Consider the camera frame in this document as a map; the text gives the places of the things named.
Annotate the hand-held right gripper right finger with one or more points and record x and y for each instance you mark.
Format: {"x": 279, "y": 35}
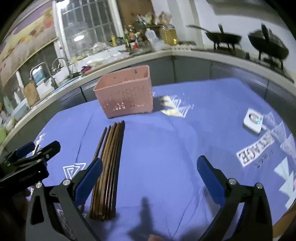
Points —
{"x": 209, "y": 178}

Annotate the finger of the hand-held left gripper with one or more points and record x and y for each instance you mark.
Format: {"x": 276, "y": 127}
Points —
{"x": 49, "y": 148}
{"x": 24, "y": 149}

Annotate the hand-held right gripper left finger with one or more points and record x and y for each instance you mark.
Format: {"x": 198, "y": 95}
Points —
{"x": 89, "y": 180}

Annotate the bundle of wooden chopsticks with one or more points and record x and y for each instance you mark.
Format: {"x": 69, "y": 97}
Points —
{"x": 111, "y": 162}

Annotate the pink perforated plastic basket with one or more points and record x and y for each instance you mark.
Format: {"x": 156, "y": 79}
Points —
{"x": 124, "y": 99}

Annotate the green bowl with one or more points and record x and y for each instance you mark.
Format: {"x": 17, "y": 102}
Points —
{"x": 2, "y": 135}

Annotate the blue printed cloth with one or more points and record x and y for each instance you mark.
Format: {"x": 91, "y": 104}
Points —
{"x": 161, "y": 150}

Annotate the wooden cutting board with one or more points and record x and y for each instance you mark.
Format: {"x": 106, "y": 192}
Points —
{"x": 31, "y": 93}

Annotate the angular metal faucet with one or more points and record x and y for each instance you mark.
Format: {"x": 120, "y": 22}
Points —
{"x": 51, "y": 80}

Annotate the white square device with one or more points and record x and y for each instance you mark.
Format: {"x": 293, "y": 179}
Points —
{"x": 249, "y": 122}

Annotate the white sink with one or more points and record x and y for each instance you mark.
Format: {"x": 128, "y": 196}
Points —
{"x": 61, "y": 75}

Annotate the blue label box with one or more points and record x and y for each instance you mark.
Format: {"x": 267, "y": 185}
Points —
{"x": 38, "y": 74}

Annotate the curved metal faucet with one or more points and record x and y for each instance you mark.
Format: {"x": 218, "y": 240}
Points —
{"x": 67, "y": 66}

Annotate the purple vegetable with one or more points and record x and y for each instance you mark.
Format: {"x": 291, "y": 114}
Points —
{"x": 85, "y": 69}

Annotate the grey kitchen counter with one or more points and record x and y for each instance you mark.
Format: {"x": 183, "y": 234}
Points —
{"x": 192, "y": 69}

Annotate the barred window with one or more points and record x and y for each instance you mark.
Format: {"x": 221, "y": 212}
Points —
{"x": 92, "y": 23}

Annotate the group of condiment bottles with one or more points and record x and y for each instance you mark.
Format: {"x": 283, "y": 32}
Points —
{"x": 127, "y": 37}

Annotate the black wok with lid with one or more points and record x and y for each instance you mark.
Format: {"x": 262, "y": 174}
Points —
{"x": 268, "y": 44}

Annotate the yellow cooking oil bottle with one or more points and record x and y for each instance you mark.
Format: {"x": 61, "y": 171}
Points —
{"x": 168, "y": 34}

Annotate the white plastic jug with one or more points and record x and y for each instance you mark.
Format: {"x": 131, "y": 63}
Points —
{"x": 151, "y": 36}

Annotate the brown wooden door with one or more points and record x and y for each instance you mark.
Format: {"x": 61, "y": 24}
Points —
{"x": 134, "y": 11}

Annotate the pile of food packets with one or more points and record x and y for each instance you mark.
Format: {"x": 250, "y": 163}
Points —
{"x": 150, "y": 18}

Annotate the colourful wall poster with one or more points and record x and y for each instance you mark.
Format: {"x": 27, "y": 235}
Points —
{"x": 25, "y": 39}

